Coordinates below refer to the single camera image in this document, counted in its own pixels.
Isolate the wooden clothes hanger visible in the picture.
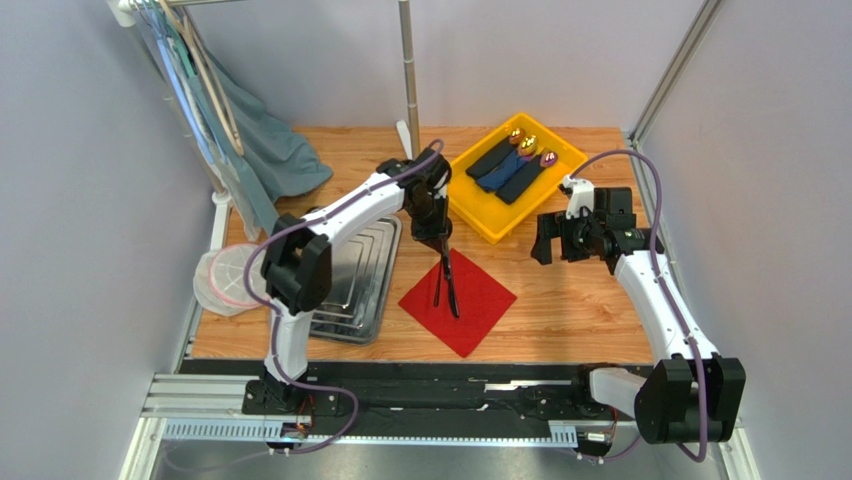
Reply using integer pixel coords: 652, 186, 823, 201
158, 0, 244, 156

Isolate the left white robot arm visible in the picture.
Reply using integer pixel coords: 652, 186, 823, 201
242, 148, 460, 415

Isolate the white pink mesh cover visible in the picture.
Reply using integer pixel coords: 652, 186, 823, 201
193, 243, 261, 317

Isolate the aluminium frame post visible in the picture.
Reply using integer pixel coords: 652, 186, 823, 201
627, 0, 725, 148

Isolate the metal tray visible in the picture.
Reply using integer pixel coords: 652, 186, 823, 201
310, 215, 402, 346

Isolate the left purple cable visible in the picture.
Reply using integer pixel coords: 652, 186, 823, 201
242, 138, 446, 457

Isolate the black napkin roll gold spoon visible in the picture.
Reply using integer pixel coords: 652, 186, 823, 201
466, 128, 526, 179

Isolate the black napkin roll purple spoon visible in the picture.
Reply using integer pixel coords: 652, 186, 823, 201
496, 150, 559, 205

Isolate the purple cable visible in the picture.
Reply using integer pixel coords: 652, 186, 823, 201
565, 148, 708, 464
242, 138, 446, 457

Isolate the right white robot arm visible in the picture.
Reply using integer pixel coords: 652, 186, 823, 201
531, 180, 746, 445

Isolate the white clothes rack post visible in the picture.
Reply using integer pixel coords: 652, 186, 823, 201
106, 0, 234, 208

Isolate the grey-blue hanging cloth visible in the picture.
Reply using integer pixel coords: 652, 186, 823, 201
140, 1, 332, 241

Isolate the black knife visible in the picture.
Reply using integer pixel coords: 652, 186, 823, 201
442, 250, 461, 320

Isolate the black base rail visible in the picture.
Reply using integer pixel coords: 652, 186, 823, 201
178, 359, 635, 439

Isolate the yellow plastic bin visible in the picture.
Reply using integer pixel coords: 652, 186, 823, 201
448, 113, 588, 244

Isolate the metal pole white base stand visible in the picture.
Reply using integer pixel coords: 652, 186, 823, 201
396, 0, 421, 158

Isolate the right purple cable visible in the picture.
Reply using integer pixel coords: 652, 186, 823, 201
565, 148, 708, 464

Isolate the red paper napkin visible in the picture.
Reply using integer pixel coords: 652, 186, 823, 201
398, 250, 517, 358

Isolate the blue napkin roll gold spoon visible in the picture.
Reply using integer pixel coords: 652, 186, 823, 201
476, 135, 538, 193

